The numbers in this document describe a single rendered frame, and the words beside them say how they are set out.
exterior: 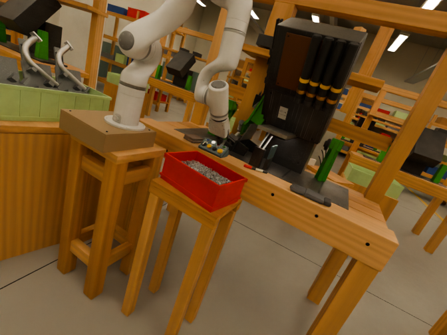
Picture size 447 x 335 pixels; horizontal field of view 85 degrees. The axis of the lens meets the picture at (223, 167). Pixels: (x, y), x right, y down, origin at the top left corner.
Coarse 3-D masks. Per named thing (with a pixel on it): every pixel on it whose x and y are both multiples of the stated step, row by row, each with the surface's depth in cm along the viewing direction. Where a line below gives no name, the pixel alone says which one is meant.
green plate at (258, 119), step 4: (260, 100) 137; (260, 104) 138; (256, 108) 139; (260, 108) 139; (252, 112) 140; (256, 112) 140; (260, 112) 139; (252, 116) 142; (256, 116) 141; (260, 116) 140; (248, 120) 142; (252, 120) 142; (256, 120) 141; (260, 120) 140; (248, 124) 146; (260, 124) 140
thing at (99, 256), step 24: (72, 144) 116; (72, 168) 119; (96, 168) 113; (120, 168) 108; (144, 168) 125; (72, 192) 122; (120, 192) 115; (144, 192) 133; (72, 216) 126; (96, 216) 117; (72, 240) 133; (96, 240) 120; (120, 240) 151; (72, 264) 141; (96, 264) 123; (120, 264) 152; (96, 288) 130
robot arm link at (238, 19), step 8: (216, 0) 100; (224, 0) 94; (232, 0) 90; (240, 0) 90; (248, 0) 90; (224, 8) 96; (232, 8) 91; (240, 8) 90; (248, 8) 91; (232, 16) 92; (240, 16) 91; (248, 16) 93; (232, 24) 92; (240, 24) 92; (248, 24) 95
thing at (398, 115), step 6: (342, 102) 936; (366, 108) 908; (378, 108) 901; (384, 114) 889; (396, 114) 882; (402, 114) 875; (402, 120) 870; (378, 126) 903; (396, 132) 884; (348, 138) 959; (390, 144) 898; (342, 150) 968; (348, 150) 1000; (378, 150) 923
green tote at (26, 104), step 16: (0, 96) 110; (16, 96) 114; (32, 96) 120; (48, 96) 125; (64, 96) 132; (80, 96) 139; (96, 96) 146; (0, 112) 112; (16, 112) 117; (32, 112) 122; (48, 112) 129
